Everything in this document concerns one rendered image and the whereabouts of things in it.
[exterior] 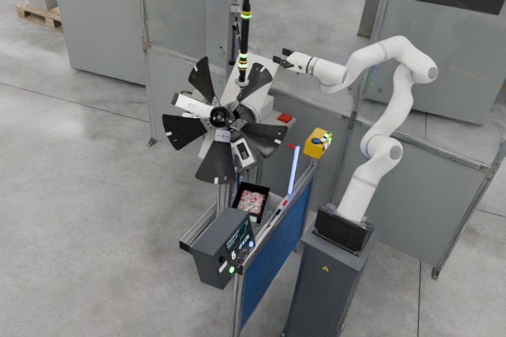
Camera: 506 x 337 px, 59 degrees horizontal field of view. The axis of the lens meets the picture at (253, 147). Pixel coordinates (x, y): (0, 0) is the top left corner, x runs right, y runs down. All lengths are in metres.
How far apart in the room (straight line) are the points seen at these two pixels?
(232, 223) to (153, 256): 1.55
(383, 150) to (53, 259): 2.32
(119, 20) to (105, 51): 0.44
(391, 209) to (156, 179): 1.86
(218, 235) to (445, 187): 1.70
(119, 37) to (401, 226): 3.17
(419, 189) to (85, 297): 2.24
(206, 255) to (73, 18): 3.68
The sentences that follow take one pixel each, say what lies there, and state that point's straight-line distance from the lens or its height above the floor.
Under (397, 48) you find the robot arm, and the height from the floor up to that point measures 1.73.
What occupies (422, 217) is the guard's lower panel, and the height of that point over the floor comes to 0.44.
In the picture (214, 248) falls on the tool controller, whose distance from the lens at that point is 1.70.
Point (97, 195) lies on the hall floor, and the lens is 3.74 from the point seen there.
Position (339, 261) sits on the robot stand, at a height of 0.92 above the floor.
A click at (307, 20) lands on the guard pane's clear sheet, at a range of 2.78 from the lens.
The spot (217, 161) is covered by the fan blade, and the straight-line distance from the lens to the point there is 2.39.
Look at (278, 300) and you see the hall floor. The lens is 3.08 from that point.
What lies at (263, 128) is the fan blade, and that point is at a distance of 2.36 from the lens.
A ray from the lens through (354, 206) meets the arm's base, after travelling 2.11.
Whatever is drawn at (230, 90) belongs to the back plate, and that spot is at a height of 1.17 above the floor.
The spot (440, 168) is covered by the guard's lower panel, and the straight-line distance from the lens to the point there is 2.95.
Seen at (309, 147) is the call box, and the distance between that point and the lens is 2.52.
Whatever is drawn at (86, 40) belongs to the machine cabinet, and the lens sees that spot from 5.03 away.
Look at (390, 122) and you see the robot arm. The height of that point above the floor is 1.43.
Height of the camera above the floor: 2.60
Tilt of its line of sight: 39 degrees down
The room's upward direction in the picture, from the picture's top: 5 degrees clockwise
